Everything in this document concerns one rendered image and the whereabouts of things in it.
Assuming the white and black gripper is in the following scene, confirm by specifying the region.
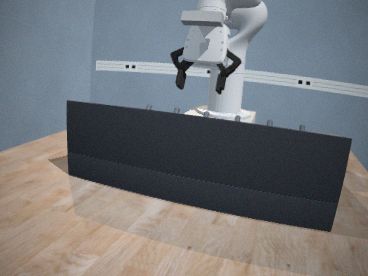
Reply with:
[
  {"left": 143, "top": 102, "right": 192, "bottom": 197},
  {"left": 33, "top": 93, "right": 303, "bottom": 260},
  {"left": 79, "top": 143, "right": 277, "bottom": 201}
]
[{"left": 170, "top": 24, "right": 242, "bottom": 94}]

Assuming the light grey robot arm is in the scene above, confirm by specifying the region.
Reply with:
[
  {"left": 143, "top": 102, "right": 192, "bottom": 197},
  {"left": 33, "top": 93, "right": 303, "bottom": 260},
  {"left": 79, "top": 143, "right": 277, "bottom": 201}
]
[{"left": 181, "top": 0, "right": 268, "bottom": 119}]

